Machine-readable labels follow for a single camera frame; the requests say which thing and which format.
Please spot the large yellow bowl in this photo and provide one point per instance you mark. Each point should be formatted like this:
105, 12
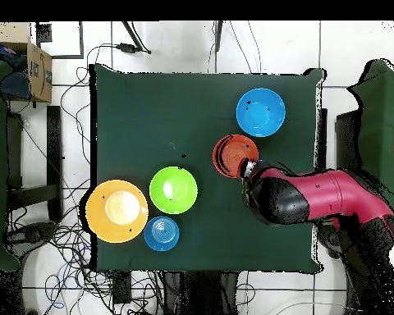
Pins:
116, 211

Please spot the large light blue bowl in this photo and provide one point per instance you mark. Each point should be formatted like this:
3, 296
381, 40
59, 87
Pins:
261, 112

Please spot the dark green tablecloth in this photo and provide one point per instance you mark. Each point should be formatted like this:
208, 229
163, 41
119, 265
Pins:
200, 229

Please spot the large green bowl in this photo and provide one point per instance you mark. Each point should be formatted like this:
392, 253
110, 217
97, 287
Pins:
173, 190

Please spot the red plastic bowl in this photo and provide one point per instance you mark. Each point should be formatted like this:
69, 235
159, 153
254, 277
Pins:
233, 154

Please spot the cardboard box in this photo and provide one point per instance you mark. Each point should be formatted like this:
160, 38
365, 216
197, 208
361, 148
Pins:
39, 75

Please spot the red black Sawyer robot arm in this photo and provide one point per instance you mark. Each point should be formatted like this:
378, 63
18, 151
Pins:
331, 200

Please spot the small light blue bowl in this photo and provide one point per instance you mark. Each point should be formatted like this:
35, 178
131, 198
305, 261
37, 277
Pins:
161, 233

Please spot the black power adapter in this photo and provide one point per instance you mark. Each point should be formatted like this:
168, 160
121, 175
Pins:
126, 48

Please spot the dark blue bag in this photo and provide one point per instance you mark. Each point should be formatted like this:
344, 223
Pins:
14, 85

